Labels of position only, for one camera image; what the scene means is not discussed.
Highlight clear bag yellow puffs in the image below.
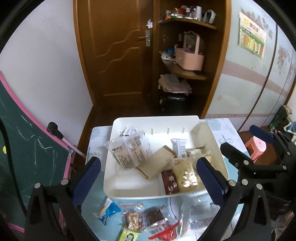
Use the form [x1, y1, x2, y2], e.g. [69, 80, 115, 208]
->
[172, 157, 202, 192]

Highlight pink basket with handle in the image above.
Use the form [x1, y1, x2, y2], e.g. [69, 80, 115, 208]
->
[176, 31, 204, 71]

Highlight silver door handle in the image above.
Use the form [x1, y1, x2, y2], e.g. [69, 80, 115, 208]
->
[138, 30, 151, 47]

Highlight clear bag printed label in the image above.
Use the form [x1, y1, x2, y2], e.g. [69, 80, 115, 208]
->
[104, 131, 152, 170]

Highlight dark chocolate snack packet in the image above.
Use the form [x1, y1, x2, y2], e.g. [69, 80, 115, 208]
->
[144, 208, 168, 227]

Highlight green yellow snack packet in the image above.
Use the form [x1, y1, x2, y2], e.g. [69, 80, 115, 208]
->
[118, 228, 140, 241]

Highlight brown nut snack packet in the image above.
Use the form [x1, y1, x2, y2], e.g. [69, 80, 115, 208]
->
[123, 211, 144, 231]

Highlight red clear snack packet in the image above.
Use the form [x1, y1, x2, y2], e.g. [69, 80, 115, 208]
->
[148, 222, 180, 240]

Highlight wooden corner shelf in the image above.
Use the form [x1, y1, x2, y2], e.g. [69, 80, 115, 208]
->
[159, 18, 219, 81]

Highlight stack of pink cloths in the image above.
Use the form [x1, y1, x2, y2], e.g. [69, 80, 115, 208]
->
[158, 74, 192, 95]

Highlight brown wooden door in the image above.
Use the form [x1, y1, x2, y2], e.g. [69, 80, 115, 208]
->
[73, 1, 154, 116]

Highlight teal patterned tablecloth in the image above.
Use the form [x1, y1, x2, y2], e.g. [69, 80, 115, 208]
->
[82, 118, 247, 240]

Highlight dark red flower packet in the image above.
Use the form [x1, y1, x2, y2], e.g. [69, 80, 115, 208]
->
[162, 169, 180, 195]

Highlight green yellow wall poster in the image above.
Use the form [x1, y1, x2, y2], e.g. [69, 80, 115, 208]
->
[238, 12, 267, 59]

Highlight white plastic storage bin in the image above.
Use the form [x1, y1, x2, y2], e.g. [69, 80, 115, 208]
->
[103, 115, 229, 199]

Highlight blue white snack packet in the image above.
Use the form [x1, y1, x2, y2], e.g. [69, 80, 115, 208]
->
[93, 197, 121, 225]

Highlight pink plastic stool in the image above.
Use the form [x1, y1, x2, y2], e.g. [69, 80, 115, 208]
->
[245, 136, 266, 162]

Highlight green chalkboard pink frame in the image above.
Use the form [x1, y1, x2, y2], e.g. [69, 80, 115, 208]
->
[0, 71, 87, 233]

